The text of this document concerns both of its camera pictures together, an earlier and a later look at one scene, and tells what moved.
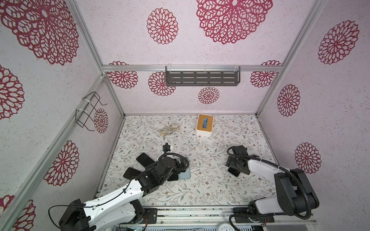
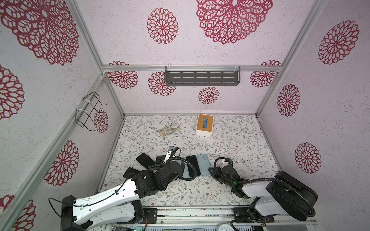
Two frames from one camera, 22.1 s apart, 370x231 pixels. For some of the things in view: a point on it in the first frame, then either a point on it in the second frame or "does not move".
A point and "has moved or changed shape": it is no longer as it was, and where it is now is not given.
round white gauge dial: x=225 y=226 does not move
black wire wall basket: x=82 y=116 does not move
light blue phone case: x=186 y=174 to x=204 y=164
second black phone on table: x=131 y=172 does not move
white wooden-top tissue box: x=204 y=124 does not move
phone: x=174 y=176 has moved or changed shape
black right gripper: x=230 y=161 to x=214 y=173
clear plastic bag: x=166 y=131 does not move
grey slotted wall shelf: x=199 y=76 does not move
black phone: x=144 y=160 has moved or changed shape
